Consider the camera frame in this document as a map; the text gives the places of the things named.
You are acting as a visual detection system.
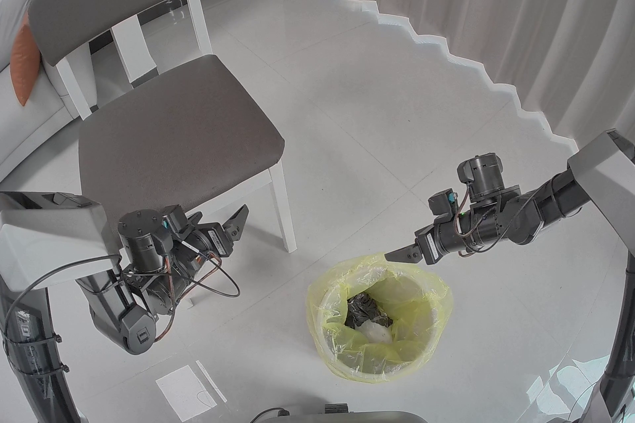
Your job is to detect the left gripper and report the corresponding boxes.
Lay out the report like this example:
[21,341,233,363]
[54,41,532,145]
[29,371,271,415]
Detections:
[187,205,250,263]

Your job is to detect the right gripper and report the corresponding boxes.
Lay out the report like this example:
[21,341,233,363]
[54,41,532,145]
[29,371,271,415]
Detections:
[384,212,502,266]

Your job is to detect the yellow plastic bag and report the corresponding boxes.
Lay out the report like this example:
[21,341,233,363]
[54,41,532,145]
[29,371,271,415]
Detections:
[306,252,454,383]

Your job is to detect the black plastic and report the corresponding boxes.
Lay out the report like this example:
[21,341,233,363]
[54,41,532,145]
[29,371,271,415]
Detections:
[346,293,395,328]

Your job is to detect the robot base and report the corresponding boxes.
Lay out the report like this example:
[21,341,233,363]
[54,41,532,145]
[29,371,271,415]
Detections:
[288,404,422,423]

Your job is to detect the white trash bin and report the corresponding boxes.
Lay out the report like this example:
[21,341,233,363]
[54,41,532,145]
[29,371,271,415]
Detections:
[317,270,445,377]

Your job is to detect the grey and white chair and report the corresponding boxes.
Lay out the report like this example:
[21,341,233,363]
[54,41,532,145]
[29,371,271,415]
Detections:
[27,0,297,254]

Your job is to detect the white sofa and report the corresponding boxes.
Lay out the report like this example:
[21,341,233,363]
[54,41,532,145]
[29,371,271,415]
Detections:
[0,0,82,184]

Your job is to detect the orange cushion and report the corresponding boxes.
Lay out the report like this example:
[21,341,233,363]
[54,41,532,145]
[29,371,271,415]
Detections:
[11,22,40,107]

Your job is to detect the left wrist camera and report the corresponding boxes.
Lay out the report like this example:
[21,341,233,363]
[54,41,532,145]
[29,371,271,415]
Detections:
[161,207,187,233]

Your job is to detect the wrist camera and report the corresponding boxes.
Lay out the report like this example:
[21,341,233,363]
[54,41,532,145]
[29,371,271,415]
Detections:
[161,207,187,233]
[429,189,458,217]

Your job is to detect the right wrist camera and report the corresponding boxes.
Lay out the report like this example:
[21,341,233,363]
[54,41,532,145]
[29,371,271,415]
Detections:
[429,189,458,217]

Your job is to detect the black cable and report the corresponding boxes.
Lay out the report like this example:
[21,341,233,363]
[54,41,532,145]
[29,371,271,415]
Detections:
[253,407,291,423]

